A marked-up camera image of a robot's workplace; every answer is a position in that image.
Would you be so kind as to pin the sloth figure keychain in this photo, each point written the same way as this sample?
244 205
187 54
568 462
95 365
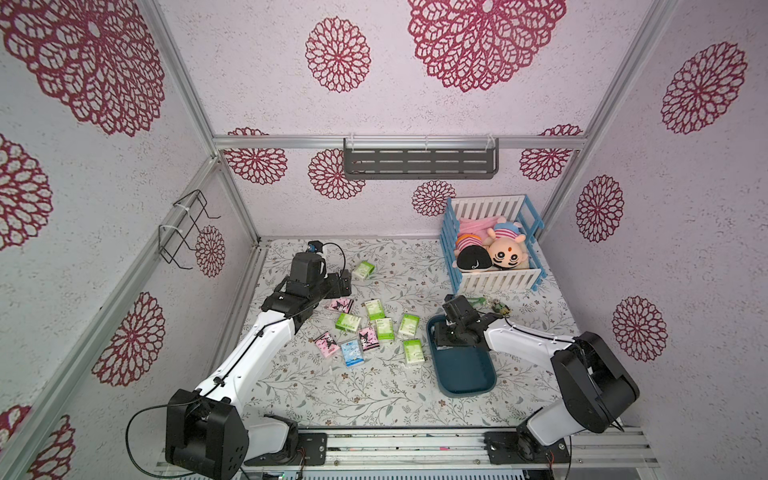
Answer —
500 308

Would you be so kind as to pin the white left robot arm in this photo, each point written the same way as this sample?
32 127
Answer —
205 431

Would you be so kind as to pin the pink kuromi tissue pack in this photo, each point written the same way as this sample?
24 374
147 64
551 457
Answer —
368 339
342 305
326 344

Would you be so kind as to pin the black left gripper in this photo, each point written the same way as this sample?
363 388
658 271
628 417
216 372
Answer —
335 289

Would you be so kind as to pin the black wire wall rack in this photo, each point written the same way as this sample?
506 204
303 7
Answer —
172 238

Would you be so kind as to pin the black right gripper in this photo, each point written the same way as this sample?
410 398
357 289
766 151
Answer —
454 330

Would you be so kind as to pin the grey wall shelf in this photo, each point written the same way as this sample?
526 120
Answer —
421 163

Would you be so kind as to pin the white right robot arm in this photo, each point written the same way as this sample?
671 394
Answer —
595 388

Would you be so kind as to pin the green strap keychain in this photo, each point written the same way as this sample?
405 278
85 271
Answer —
477 302

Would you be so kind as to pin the green tissue pack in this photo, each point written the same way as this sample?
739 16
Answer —
375 309
348 322
384 329
413 352
364 270
408 326

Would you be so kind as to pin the teal storage box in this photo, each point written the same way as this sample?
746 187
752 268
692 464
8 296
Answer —
460 371

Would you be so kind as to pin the blue white toy crib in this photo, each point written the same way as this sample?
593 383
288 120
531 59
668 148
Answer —
515 208

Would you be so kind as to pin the aluminium frame post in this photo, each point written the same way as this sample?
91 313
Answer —
642 47

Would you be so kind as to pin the pink plush doll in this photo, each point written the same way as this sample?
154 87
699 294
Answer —
477 228

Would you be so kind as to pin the peach face plush doll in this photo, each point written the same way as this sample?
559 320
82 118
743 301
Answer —
508 250

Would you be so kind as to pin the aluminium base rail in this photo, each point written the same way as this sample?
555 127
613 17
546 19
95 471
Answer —
467 448

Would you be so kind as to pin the blue Cinnamoroll tissue pack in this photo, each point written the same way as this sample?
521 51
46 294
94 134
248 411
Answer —
352 353

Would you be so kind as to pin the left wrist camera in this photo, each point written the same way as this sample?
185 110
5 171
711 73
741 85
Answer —
315 246

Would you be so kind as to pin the black-haired plush doll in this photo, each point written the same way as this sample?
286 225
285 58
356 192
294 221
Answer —
473 258

